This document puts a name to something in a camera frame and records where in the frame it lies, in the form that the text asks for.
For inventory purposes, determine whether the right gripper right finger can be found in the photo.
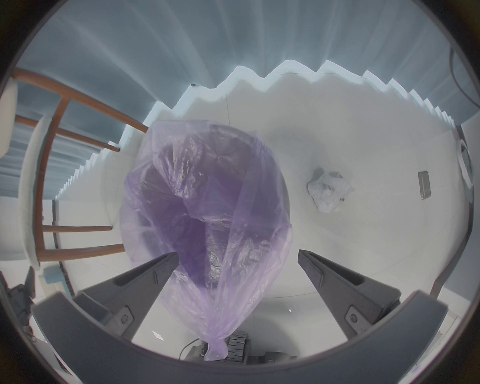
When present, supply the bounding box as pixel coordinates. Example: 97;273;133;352
298;249;402;340

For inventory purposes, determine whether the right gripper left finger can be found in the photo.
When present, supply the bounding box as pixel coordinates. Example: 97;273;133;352
73;252;180;341

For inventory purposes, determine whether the white plastic wrapper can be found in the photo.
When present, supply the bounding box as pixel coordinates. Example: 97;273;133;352
307;169;355;214

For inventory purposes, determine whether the purple plastic bag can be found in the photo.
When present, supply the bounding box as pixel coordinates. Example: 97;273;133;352
120;120;292;361

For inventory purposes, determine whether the white trash bin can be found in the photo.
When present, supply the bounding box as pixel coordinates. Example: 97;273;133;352
129;124;291;293

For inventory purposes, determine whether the white cushioned wooden chair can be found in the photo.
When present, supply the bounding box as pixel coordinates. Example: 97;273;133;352
0;67;151;269

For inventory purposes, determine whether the white rimmed grey tub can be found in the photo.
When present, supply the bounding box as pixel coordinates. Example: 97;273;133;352
457;138;474;188

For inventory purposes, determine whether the blue-green curtain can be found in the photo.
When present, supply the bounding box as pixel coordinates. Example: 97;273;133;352
7;0;462;199

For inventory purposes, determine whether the black cable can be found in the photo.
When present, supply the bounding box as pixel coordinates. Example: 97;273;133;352
449;49;480;111

